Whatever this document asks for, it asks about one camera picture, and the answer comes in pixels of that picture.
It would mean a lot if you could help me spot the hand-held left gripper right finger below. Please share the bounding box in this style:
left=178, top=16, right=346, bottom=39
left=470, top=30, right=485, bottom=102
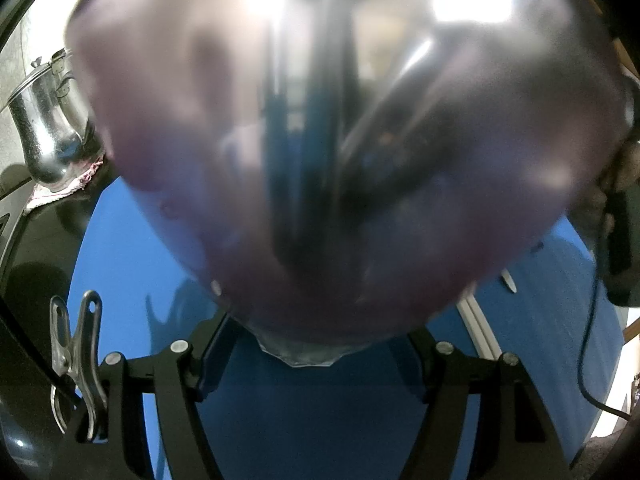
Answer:
left=392, top=327, right=571, bottom=480

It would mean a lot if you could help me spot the blue mat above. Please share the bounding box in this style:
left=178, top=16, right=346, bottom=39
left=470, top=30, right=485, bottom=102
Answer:
left=65, top=175, right=626, bottom=480

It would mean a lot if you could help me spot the stainless steel kettle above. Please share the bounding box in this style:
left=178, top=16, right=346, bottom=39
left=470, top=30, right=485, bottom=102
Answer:
left=7, top=47, right=103, bottom=191

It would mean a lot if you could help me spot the person's right hand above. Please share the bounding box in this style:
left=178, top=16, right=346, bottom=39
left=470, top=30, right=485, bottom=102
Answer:
left=595, top=142, right=640, bottom=200

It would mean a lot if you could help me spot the black cable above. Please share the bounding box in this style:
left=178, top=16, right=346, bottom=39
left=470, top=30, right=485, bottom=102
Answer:
left=576, top=240, right=635, bottom=423
left=0, top=302, right=81, bottom=406

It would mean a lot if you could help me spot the white cloth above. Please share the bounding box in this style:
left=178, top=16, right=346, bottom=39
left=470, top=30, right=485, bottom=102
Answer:
left=24, top=155, right=108, bottom=216

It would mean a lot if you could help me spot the purple plastic cup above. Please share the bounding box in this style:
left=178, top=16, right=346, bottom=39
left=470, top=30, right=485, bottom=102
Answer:
left=65, top=0, right=628, bottom=371

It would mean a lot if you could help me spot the metal spring clip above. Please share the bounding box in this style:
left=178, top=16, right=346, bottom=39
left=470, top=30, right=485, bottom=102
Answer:
left=49, top=290, right=110, bottom=443

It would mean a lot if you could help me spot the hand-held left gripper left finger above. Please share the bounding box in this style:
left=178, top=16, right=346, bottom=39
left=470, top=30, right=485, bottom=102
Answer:
left=52, top=307, right=241, bottom=480

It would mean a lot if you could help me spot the plain teal chopstick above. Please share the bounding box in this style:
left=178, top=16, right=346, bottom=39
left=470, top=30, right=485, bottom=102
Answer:
left=260, top=20, right=298, bottom=251

